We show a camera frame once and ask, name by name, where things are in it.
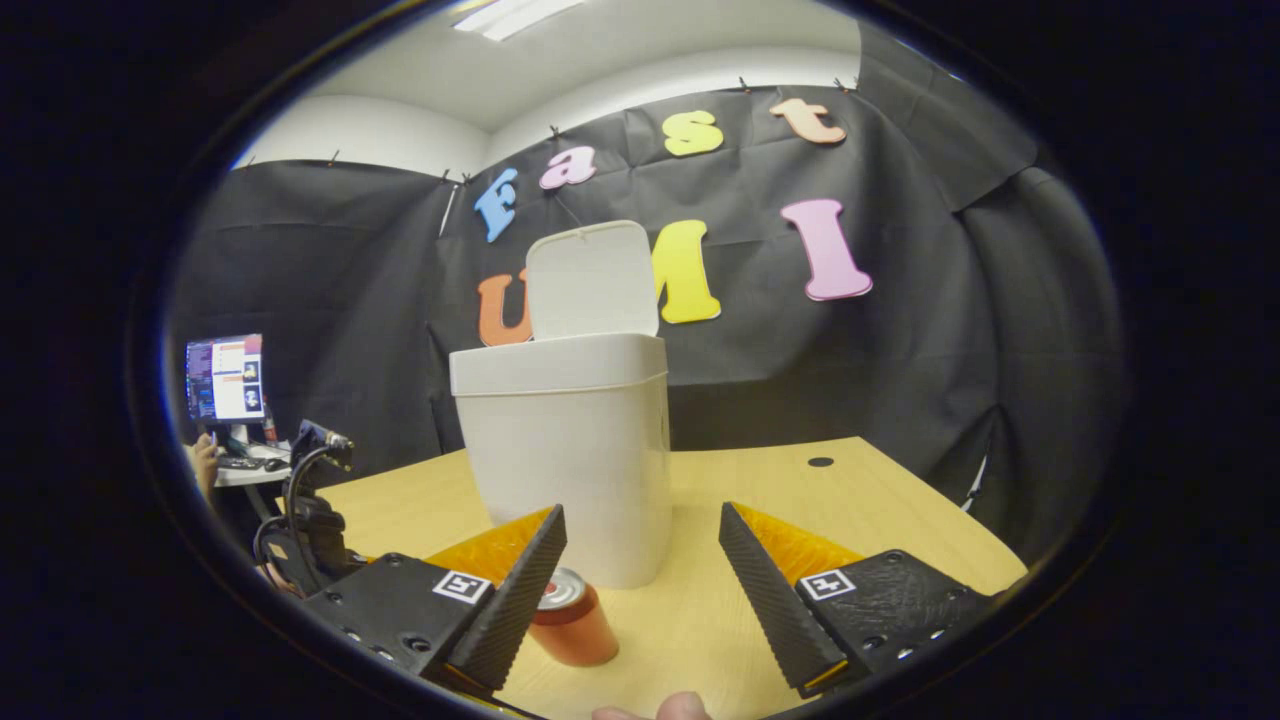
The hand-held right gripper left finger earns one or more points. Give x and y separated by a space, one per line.
510 595

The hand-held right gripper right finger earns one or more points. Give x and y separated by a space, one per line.
768 605

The red pop can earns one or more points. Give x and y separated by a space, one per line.
580 625

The white desktop garbage bin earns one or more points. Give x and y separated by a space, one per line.
570 440

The wooden desktop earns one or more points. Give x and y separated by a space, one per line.
760 500

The white side desk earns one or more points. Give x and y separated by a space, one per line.
255 465

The small red bottle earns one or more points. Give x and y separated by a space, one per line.
269 422

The computer monitor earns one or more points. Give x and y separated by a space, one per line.
226 378

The thin white rod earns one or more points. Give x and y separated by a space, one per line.
449 210

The ceiling light panel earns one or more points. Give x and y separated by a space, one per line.
515 15

